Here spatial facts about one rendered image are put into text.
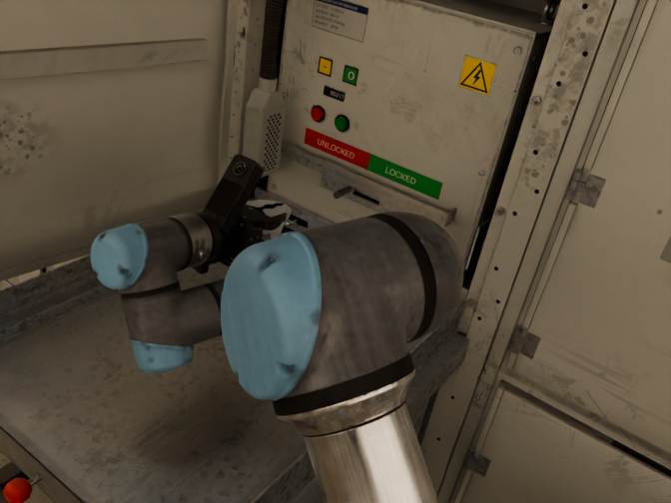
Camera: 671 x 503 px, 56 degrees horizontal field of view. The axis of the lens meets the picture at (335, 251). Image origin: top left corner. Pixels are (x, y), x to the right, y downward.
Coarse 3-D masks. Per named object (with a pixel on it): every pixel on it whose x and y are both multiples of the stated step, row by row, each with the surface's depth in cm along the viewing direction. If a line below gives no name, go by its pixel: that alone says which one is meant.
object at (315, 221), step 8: (264, 184) 145; (256, 192) 143; (264, 192) 142; (272, 200) 141; (280, 200) 139; (288, 200) 140; (296, 208) 138; (304, 208) 138; (296, 216) 138; (304, 216) 137; (312, 216) 136; (320, 216) 135; (296, 224) 139; (304, 224) 138; (312, 224) 136; (320, 224) 135; (328, 224) 134; (464, 280) 122; (464, 288) 120; (464, 296) 120; (456, 304) 122
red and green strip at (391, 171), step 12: (312, 132) 129; (312, 144) 130; (324, 144) 128; (336, 144) 127; (336, 156) 128; (348, 156) 126; (360, 156) 124; (372, 156) 123; (372, 168) 124; (384, 168) 122; (396, 168) 120; (396, 180) 121; (408, 180) 120; (420, 180) 118; (432, 180) 117; (420, 192) 119; (432, 192) 118
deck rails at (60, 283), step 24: (72, 264) 109; (24, 288) 103; (48, 288) 107; (72, 288) 112; (96, 288) 114; (0, 312) 101; (24, 312) 105; (48, 312) 107; (456, 312) 116; (0, 336) 100; (432, 336) 109; (288, 480) 80
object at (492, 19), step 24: (288, 0) 122; (408, 0) 107; (432, 0) 111; (456, 0) 116; (480, 0) 121; (504, 24) 100; (528, 24) 105; (552, 24) 109; (528, 72) 102; (528, 96) 108; (504, 144) 108; (504, 168) 114; (480, 216) 114
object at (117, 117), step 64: (0, 0) 95; (64, 0) 102; (128, 0) 110; (192, 0) 119; (0, 64) 98; (64, 64) 105; (128, 64) 113; (192, 64) 125; (0, 128) 104; (64, 128) 112; (128, 128) 122; (192, 128) 133; (0, 192) 109; (64, 192) 118; (128, 192) 128; (192, 192) 141; (0, 256) 115; (64, 256) 121
